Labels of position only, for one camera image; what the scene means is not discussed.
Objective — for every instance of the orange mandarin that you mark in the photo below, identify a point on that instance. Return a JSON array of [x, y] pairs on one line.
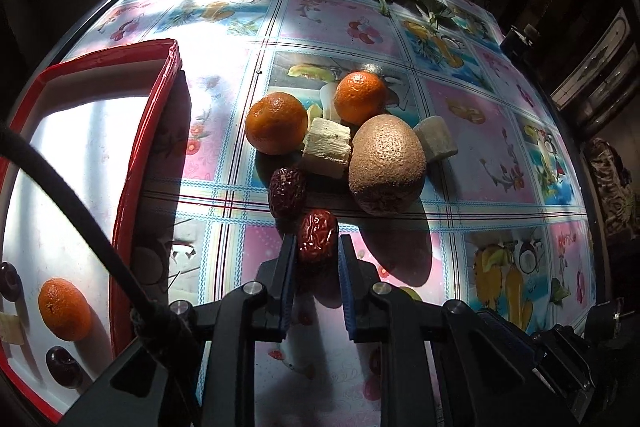
[[360, 97], [276, 123], [65, 309]]

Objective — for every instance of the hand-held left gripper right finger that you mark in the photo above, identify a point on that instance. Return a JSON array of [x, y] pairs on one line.
[[348, 289]]

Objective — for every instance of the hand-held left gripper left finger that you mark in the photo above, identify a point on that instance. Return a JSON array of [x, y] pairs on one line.
[[286, 279]]

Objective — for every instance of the glass door cabinet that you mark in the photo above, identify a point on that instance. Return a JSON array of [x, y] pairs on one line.
[[597, 62]]

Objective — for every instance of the red cardboard box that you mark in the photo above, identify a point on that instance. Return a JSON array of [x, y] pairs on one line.
[[75, 142]]

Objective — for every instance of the pale sugarcane chunk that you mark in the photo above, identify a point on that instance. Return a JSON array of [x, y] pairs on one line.
[[10, 329], [435, 137], [327, 148]]

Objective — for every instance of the brown kiwi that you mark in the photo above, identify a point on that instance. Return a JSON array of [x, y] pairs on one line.
[[387, 164]]

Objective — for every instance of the small dark box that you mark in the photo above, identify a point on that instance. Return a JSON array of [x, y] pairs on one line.
[[520, 38]]

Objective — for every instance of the dark purple grape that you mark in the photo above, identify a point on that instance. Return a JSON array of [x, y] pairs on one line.
[[9, 282], [62, 366]]

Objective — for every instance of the red date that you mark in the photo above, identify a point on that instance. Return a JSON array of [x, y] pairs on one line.
[[287, 192], [317, 234]]

